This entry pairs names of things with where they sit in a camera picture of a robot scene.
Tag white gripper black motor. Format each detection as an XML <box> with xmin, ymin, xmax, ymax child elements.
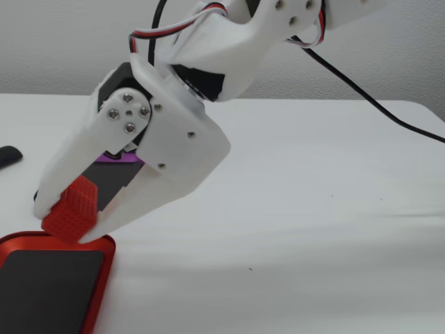
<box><xmin>33</xmin><ymin>53</ymin><xmax>232</xmax><ymax>245</ymax></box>

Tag purple metal tray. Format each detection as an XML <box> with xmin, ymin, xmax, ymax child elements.
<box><xmin>33</xmin><ymin>152</ymin><xmax>146</xmax><ymax>212</ymax></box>

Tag red textured block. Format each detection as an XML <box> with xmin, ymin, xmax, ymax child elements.
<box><xmin>40</xmin><ymin>176</ymin><xmax>99</xmax><ymax>244</ymax></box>

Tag black cable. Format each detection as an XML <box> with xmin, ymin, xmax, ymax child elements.
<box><xmin>147</xmin><ymin>0</ymin><xmax>445</xmax><ymax>144</ymax></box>

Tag black rounded object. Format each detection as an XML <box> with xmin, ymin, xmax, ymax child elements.
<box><xmin>0</xmin><ymin>145</ymin><xmax>24</xmax><ymax>170</ymax></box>

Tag red metal tray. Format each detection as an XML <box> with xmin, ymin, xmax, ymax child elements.
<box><xmin>0</xmin><ymin>230</ymin><xmax>117</xmax><ymax>334</ymax></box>

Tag red white black servo wire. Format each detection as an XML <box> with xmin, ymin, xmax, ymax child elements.
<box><xmin>129</xmin><ymin>2</ymin><xmax>230</xmax><ymax>56</ymax></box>
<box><xmin>285</xmin><ymin>0</ymin><xmax>330</xmax><ymax>49</ymax></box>

